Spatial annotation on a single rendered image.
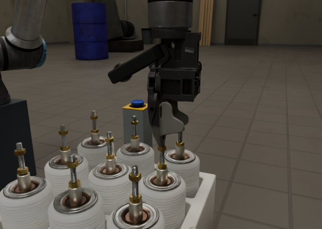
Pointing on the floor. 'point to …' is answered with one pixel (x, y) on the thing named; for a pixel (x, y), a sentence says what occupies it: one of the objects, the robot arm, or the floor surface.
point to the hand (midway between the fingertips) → (158, 138)
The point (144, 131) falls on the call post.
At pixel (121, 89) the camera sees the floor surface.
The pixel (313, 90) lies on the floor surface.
